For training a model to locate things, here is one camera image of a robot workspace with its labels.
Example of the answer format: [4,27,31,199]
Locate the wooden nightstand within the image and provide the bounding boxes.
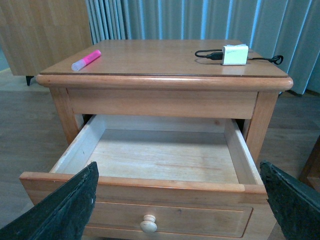
[35,39,294,240]

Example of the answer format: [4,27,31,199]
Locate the white charger box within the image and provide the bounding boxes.
[221,44,249,66]

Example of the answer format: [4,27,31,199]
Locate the large wooden cabinet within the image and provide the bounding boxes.
[0,0,92,85]

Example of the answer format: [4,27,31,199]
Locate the pink marker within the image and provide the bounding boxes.
[71,49,102,72]

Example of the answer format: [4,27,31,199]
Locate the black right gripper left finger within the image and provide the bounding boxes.
[0,162,99,240]

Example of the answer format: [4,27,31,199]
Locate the wooden drawer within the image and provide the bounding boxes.
[20,115,276,240]

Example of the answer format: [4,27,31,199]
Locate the black cable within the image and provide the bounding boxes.
[194,49,284,65]

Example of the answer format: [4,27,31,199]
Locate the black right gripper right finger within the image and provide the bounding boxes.
[259,160,320,240]

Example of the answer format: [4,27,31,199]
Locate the dark wooden furniture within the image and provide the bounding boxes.
[298,137,320,192]

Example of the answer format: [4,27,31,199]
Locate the grey pleated curtain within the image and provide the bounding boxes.
[85,0,320,94]

